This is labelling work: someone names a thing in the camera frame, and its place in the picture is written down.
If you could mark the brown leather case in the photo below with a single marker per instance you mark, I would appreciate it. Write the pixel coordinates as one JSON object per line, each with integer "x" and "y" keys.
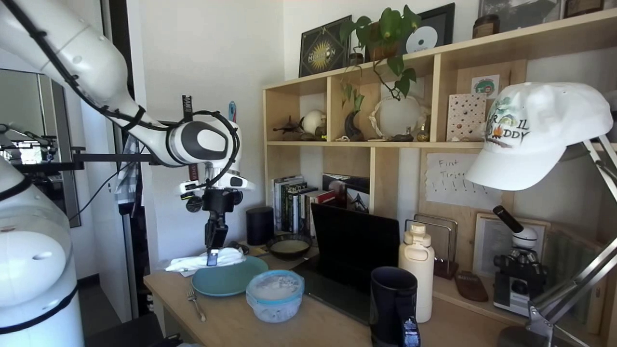
{"x": 471, "y": 288}

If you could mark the green potted plant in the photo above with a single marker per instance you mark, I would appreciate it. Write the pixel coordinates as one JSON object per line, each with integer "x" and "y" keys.
{"x": 386, "y": 30}

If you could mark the silver desk lamp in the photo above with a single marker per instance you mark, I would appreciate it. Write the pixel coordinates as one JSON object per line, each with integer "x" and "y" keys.
{"x": 566, "y": 296}

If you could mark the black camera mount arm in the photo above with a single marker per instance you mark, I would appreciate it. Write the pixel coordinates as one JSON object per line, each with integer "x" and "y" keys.
{"x": 109, "y": 157}

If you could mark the white round vase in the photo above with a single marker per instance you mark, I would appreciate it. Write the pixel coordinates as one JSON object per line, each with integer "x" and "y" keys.
{"x": 398, "y": 119}

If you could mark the medal on red ribbon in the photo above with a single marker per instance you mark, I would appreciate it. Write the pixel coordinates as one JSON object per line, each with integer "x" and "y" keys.
{"x": 194, "y": 206}

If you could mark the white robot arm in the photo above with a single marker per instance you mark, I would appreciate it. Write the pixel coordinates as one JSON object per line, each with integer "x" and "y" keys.
{"x": 84, "y": 59}

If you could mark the cream water bottle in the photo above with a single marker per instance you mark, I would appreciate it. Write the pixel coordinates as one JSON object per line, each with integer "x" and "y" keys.
{"x": 417, "y": 271}

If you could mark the framed white disc picture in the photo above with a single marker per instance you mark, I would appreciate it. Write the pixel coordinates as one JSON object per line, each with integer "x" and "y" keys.
{"x": 440, "y": 26}

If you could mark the clear glass frame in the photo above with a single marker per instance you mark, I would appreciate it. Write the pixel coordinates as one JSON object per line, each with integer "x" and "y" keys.
{"x": 444, "y": 244}

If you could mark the small green print card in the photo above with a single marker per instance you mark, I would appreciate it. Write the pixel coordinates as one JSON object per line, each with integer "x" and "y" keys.
{"x": 485, "y": 86}

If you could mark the black insulated mug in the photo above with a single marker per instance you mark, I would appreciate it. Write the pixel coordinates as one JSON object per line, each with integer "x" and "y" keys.
{"x": 392, "y": 302}

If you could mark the speckled paper sheet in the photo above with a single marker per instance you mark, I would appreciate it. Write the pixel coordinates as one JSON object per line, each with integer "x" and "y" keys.
{"x": 456, "y": 180}

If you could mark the row of books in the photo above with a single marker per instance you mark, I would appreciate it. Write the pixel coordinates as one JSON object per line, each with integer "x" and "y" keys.
{"x": 296, "y": 206}

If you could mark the small plant dark vase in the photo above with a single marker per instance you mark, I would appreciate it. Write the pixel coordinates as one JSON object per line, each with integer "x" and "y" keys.
{"x": 354, "y": 123}

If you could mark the wooden shelf unit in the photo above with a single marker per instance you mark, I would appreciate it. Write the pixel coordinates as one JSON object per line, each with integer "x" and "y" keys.
{"x": 437, "y": 98}

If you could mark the dark framed picture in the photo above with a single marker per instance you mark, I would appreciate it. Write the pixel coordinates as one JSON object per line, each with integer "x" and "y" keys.
{"x": 321, "y": 55}

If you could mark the teal plate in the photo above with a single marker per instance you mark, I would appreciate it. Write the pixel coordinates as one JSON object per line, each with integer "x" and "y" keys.
{"x": 225, "y": 283}

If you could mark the dotted white card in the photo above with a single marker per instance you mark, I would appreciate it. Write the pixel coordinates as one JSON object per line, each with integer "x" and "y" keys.
{"x": 466, "y": 119}

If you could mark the white round shell ornament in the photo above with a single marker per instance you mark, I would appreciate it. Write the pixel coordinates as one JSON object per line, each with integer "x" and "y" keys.
{"x": 313, "y": 123}

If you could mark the white printed cap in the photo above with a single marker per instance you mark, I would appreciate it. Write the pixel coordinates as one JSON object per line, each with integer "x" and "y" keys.
{"x": 547, "y": 128}

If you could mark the white plastic spoon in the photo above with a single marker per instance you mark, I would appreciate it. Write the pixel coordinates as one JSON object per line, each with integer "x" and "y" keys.
{"x": 194, "y": 263}

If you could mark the dark bowl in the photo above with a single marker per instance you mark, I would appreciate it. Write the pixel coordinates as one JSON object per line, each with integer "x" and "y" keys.
{"x": 290, "y": 248}

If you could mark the black cylinder speaker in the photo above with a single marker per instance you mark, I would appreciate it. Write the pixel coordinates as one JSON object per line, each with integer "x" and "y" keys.
{"x": 259, "y": 225}

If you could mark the black white microscope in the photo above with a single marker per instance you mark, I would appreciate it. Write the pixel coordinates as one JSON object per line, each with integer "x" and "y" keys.
{"x": 518, "y": 277}

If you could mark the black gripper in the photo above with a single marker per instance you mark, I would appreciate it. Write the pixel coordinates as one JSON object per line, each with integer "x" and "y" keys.
{"x": 219, "y": 204}

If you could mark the black laptop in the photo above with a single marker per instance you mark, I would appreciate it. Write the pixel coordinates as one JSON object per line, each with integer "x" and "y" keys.
{"x": 354, "y": 248}

